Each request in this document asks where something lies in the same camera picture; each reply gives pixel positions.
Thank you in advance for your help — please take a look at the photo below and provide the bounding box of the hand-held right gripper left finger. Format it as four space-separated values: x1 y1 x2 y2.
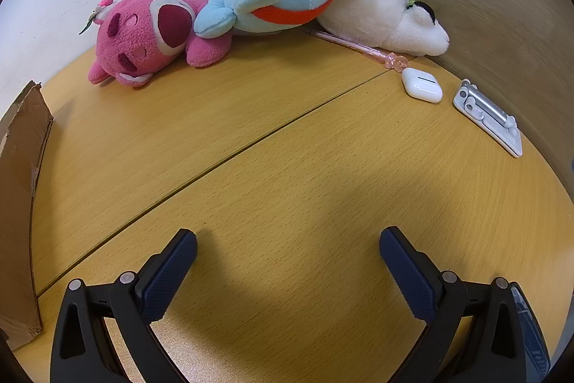
50 229 198 383

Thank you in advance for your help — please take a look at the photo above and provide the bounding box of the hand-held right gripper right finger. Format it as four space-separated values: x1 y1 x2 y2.
379 226 526 383

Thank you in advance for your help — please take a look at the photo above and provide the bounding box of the cardboard box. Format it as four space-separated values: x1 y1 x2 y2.
0 80 55 351

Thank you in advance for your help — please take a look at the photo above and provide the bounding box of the wooden desktop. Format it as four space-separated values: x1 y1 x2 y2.
11 28 574 383

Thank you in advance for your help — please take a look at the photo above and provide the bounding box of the white silver phone stand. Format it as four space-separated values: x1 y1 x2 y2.
452 79 524 158

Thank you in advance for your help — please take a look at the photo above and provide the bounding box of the white earbuds case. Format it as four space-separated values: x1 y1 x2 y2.
401 68 444 103

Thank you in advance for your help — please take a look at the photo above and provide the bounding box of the pink pen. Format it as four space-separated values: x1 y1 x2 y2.
306 28 410 72

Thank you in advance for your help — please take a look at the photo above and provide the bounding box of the pink plush bear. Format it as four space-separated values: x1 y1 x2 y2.
80 0 234 88

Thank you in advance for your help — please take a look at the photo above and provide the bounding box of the wooden desk partition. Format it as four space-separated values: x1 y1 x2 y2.
350 0 574 204

